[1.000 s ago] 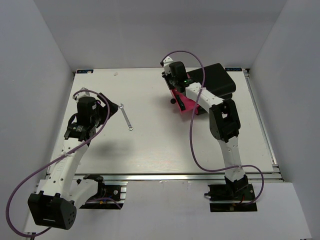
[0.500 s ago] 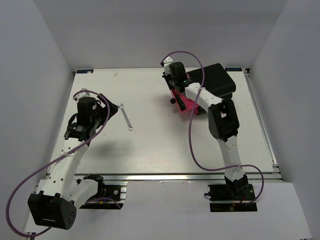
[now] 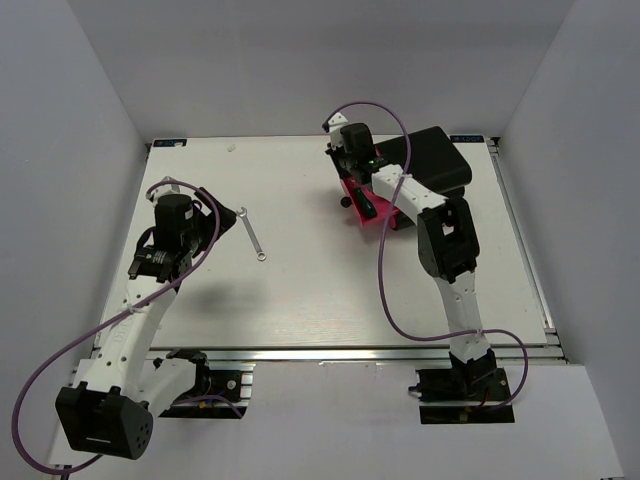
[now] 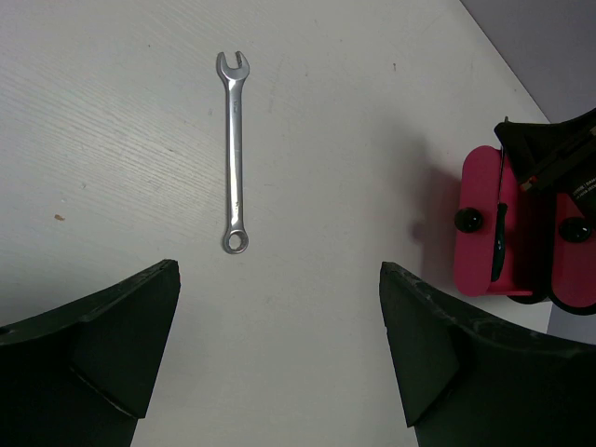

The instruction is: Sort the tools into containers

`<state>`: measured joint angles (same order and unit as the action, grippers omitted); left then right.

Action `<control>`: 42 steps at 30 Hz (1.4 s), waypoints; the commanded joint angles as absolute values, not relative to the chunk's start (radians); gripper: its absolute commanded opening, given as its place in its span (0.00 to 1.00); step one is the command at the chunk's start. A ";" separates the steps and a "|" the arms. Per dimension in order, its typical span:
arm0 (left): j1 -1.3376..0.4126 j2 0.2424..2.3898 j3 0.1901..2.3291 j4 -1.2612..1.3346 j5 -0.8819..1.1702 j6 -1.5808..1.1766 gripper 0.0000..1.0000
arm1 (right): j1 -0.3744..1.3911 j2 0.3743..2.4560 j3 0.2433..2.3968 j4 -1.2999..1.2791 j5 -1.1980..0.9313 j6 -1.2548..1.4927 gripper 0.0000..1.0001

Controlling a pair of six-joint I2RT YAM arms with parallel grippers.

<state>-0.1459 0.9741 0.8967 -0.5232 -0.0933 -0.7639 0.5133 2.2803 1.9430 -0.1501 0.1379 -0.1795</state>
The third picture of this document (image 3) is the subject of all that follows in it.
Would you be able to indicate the large green-handled screwdriver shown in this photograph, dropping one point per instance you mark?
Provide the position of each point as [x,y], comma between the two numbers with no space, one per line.
[363,204]

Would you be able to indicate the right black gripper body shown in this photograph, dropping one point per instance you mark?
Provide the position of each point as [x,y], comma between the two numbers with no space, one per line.
[344,162]

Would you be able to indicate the black drawer cabinet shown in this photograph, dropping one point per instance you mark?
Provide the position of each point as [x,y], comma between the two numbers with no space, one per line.
[435,163]

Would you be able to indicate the pink drawer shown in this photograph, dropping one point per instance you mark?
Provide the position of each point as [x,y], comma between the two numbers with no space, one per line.
[381,204]

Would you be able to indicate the blue corner label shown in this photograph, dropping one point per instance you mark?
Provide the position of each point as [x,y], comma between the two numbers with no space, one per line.
[169,143]
[463,139]

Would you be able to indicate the silver combination wrench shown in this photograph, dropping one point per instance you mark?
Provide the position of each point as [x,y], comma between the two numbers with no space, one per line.
[242,214]

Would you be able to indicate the blue corner label right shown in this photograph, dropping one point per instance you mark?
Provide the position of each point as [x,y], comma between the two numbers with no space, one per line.
[463,139]

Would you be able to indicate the blue corner label left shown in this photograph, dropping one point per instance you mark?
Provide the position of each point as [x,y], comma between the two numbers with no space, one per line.
[169,143]

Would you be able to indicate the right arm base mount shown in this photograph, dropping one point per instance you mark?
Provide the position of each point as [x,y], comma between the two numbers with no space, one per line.
[465,400]

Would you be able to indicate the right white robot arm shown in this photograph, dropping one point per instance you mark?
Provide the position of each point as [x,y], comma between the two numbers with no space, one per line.
[447,246]

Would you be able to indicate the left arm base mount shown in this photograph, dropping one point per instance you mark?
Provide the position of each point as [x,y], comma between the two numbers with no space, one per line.
[222,391]

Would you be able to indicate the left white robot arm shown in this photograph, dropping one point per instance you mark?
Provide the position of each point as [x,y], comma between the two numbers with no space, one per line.
[112,409]

